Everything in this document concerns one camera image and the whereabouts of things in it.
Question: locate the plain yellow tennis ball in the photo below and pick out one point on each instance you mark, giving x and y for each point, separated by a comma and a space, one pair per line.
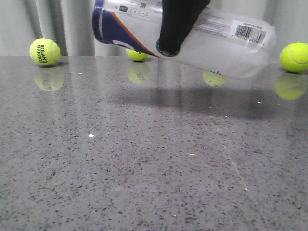
294, 57

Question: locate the grey pleated curtain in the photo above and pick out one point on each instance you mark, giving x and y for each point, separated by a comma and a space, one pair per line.
69, 24

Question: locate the Roland Garros tennis ball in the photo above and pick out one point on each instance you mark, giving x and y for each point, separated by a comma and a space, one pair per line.
45, 52

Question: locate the Head Team tennis ball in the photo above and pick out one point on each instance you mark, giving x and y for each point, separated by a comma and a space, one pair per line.
136, 55

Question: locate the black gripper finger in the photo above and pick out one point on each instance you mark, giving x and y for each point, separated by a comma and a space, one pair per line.
178, 18

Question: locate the white blue tennis ball can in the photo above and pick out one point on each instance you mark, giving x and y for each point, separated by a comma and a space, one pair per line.
224, 43

